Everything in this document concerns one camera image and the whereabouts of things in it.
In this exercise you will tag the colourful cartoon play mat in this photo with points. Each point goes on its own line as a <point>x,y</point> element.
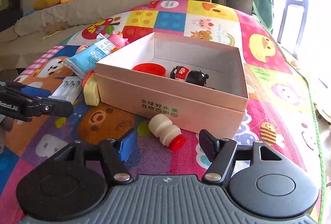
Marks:
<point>279,109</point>

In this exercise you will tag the white battery holder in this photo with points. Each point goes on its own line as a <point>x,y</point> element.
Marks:
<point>69,89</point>

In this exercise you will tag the cream bottle red cap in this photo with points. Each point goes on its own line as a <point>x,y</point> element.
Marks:
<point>169,134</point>

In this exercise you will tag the red plastic lid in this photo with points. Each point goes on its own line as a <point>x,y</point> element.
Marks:
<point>151,68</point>

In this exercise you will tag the pink cardboard box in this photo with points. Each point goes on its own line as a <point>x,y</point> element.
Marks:
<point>218,107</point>

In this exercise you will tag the yellow bottle pink cap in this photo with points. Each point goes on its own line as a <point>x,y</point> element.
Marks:
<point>81,48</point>

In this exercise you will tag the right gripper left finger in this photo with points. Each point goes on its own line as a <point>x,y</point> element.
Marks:
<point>111,153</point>

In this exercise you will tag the beige sofa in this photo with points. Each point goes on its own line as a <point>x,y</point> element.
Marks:
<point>77,17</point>

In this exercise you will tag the black red toy figure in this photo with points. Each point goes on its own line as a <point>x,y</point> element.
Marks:
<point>182,73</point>

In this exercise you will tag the yellow flat cushion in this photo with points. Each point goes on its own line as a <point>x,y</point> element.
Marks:
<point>41,4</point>

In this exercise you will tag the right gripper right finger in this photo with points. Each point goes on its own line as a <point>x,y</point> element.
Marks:
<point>234,164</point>

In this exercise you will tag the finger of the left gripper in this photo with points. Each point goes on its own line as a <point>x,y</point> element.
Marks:
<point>51,107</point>

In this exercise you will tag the orange plastic toy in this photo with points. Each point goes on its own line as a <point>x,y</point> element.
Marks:
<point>115,49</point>

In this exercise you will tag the brown leaf toy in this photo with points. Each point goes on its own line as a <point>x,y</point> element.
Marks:
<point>52,29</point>

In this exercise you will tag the yellow toy camera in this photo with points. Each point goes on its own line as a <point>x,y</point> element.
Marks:
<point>90,89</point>

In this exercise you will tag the blue white tissue pack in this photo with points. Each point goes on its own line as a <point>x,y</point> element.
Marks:
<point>82,62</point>

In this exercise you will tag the green hanging towel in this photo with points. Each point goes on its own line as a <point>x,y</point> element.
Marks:
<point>263,10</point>

